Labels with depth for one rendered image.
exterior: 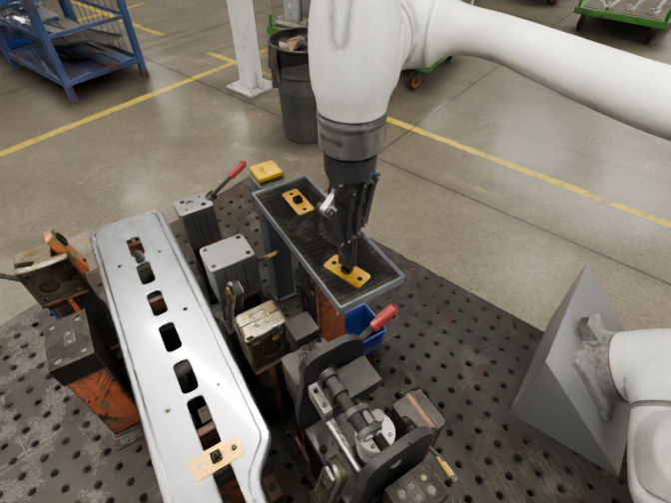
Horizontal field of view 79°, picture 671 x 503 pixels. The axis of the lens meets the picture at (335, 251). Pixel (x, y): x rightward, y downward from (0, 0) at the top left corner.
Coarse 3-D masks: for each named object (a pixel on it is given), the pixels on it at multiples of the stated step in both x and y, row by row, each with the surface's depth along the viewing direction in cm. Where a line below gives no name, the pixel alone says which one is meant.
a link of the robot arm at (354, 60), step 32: (320, 0) 41; (352, 0) 40; (384, 0) 41; (320, 32) 43; (352, 32) 41; (384, 32) 42; (320, 64) 45; (352, 64) 43; (384, 64) 44; (320, 96) 48; (352, 96) 46; (384, 96) 48
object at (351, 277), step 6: (330, 258) 76; (336, 258) 76; (324, 264) 75; (330, 264) 75; (336, 264) 75; (330, 270) 75; (336, 270) 74; (342, 270) 74; (348, 270) 73; (354, 270) 74; (360, 270) 74; (342, 276) 73; (348, 276) 73; (354, 276) 73; (360, 276) 73; (366, 276) 73; (348, 282) 73; (354, 282) 72; (360, 282) 72
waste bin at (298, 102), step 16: (288, 32) 302; (304, 32) 305; (272, 48) 276; (288, 48) 289; (304, 48) 284; (272, 64) 284; (288, 64) 277; (304, 64) 276; (272, 80) 301; (288, 80) 288; (304, 80) 283; (288, 96) 298; (304, 96) 294; (288, 112) 309; (304, 112) 304; (288, 128) 320; (304, 128) 314
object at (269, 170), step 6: (270, 162) 99; (252, 168) 98; (258, 168) 98; (264, 168) 98; (270, 168) 98; (276, 168) 98; (258, 174) 96; (264, 174) 96; (270, 174) 96; (276, 174) 96; (282, 174) 97; (258, 180) 96; (264, 180) 95
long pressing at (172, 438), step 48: (96, 240) 103; (144, 240) 103; (144, 288) 92; (192, 288) 92; (144, 336) 83; (192, 336) 83; (144, 384) 76; (240, 384) 76; (144, 432) 71; (192, 432) 70; (240, 432) 70; (192, 480) 65; (240, 480) 65
